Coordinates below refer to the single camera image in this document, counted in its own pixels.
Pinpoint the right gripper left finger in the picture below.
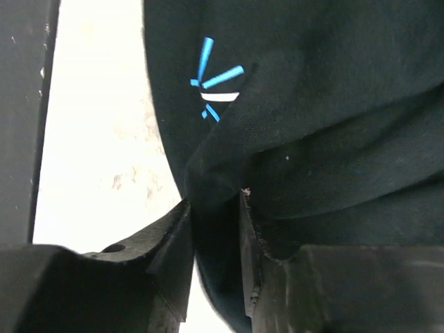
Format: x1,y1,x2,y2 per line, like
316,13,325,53
1,201,193,332

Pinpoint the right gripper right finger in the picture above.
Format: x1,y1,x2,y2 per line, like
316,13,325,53
240,189,443,332

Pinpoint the black t shirt blue logo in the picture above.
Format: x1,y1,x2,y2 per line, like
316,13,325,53
144,1,443,332

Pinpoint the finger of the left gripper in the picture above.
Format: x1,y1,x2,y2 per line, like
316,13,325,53
0,0,60,244

